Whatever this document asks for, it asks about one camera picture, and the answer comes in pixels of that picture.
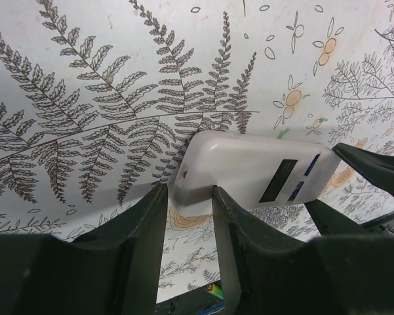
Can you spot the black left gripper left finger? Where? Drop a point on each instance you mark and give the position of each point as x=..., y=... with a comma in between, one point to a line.
x=113, y=269

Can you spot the green battery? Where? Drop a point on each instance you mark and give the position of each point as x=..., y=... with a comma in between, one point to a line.
x=215, y=290

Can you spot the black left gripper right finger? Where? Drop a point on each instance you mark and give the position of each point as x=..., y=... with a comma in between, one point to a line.
x=264, y=271

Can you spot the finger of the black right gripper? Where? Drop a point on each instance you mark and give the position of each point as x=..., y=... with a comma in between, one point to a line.
x=376, y=168
x=331, y=222

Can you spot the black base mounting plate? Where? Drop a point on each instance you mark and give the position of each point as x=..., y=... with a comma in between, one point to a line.
x=197, y=301

